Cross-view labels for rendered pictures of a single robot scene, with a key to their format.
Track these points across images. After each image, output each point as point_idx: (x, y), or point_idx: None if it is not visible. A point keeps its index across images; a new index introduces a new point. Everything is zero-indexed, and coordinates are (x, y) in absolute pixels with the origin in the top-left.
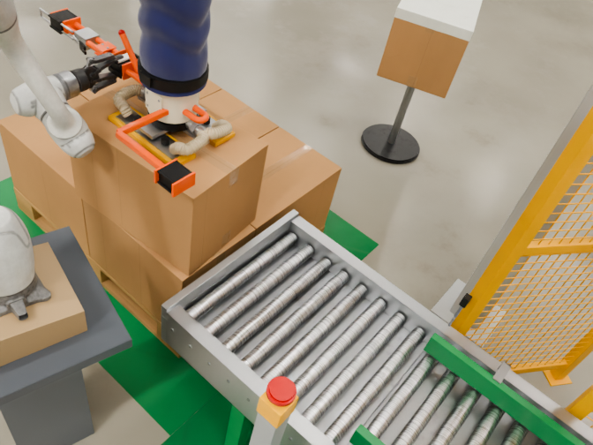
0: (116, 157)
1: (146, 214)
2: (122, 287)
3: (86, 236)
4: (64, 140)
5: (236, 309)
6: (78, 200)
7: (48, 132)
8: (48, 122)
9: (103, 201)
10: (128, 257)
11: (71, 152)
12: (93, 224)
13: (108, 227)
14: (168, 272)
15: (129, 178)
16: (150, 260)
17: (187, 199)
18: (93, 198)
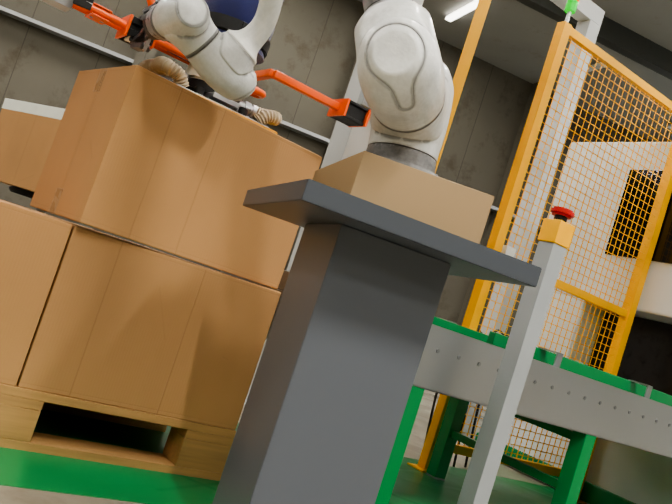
0: (218, 124)
1: (239, 205)
2: (109, 405)
3: (33, 330)
4: (252, 66)
5: None
6: (56, 245)
7: (232, 55)
8: (239, 39)
9: (153, 213)
10: (163, 313)
11: (252, 84)
12: (83, 284)
13: (133, 269)
14: (256, 291)
15: (229, 153)
16: (223, 288)
17: (314, 160)
18: (128, 214)
